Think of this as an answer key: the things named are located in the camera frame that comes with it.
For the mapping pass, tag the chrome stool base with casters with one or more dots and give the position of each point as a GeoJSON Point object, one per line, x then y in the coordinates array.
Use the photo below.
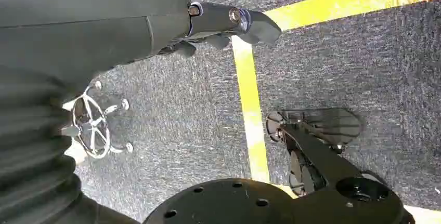
{"type": "Point", "coordinates": [92, 126]}

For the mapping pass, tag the yellow floor tape strip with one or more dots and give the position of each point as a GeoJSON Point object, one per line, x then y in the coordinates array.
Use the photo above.
{"type": "Point", "coordinates": [355, 0]}
{"type": "Point", "coordinates": [250, 108]}

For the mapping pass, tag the black robot leg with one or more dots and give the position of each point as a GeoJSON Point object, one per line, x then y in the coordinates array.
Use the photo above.
{"type": "Point", "coordinates": [320, 195]}

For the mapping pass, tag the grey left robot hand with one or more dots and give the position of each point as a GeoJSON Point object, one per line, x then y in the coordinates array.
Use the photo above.
{"type": "Point", "coordinates": [86, 26]}

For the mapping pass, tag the ribbed grey left arm sleeve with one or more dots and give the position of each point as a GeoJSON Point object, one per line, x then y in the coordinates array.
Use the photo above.
{"type": "Point", "coordinates": [32, 153]}

